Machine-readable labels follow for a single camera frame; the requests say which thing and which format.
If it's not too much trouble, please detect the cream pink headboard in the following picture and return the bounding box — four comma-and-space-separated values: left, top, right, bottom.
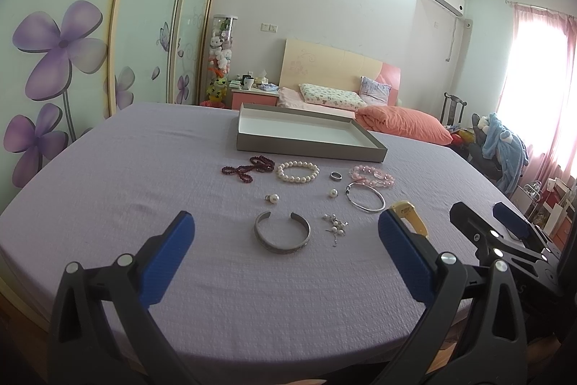
279, 39, 401, 105

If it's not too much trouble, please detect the dark wooden chair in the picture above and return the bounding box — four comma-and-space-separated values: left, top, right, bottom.
440, 92, 467, 127

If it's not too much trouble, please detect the floral white pillow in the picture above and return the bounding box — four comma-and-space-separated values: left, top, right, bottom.
299, 83, 367, 111

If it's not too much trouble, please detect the grey shallow jewelry tray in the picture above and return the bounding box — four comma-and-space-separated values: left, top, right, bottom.
237, 104, 387, 163

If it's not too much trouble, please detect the wall switch plate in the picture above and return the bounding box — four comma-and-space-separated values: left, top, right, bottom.
260, 23, 278, 33

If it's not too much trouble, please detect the pearl charm cluster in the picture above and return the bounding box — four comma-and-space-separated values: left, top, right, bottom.
322, 214, 348, 247

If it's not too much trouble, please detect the purple bed cover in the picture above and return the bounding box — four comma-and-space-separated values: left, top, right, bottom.
0, 100, 538, 372

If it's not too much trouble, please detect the pink bed sheet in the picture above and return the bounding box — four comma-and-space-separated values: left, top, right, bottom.
277, 87, 355, 119

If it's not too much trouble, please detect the blue patterned pillow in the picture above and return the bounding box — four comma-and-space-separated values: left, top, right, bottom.
359, 76, 391, 105

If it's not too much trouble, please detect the blue plush robe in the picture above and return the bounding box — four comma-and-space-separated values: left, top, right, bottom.
481, 113, 529, 196

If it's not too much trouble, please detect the pink white nightstand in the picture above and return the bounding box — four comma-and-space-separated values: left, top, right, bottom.
226, 88, 279, 110

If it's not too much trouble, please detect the pink bead bracelet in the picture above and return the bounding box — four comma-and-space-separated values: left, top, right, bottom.
348, 163, 396, 190

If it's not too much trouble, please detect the green yellow plush toy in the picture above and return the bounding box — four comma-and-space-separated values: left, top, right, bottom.
206, 77, 227, 102

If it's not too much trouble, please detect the dark red bead necklace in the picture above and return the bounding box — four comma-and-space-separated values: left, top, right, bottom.
221, 155, 277, 183

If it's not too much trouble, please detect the clear tube of plush toys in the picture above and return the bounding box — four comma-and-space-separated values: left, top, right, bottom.
201, 15, 238, 109

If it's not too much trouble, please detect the pink curtain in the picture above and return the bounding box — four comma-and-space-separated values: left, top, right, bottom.
497, 2, 576, 185

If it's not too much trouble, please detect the white pearl bracelet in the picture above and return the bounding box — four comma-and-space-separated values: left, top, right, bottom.
275, 159, 321, 185

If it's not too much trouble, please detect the silver cuff bracelet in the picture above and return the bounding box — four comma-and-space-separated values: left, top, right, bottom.
253, 211, 313, 255

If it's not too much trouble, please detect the wardrobe with flower print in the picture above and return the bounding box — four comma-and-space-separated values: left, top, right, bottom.
1, 0, 211, 205

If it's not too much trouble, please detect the thin silver bangle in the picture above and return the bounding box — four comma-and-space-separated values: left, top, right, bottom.
345, 182, 386, 214

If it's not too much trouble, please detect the folded coral duvet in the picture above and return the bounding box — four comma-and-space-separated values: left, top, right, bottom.
355, 105, 453, 145

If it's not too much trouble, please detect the white mug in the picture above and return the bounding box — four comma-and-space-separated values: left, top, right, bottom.
243, 77, 254, 91

